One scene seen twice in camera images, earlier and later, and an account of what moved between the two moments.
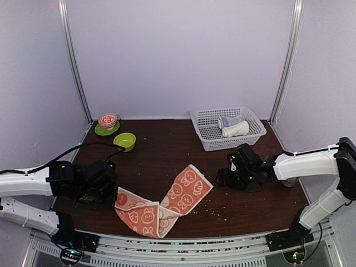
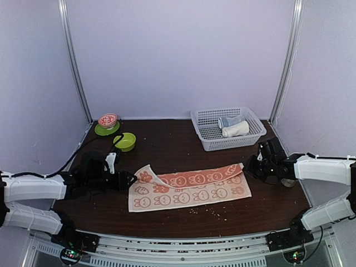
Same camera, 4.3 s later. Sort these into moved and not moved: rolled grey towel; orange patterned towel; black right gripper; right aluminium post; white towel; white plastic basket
Moved: black right gripper; orange patterned towel
Not moved: white towel; white plastic basket; right aluminium post; rolled grey towel
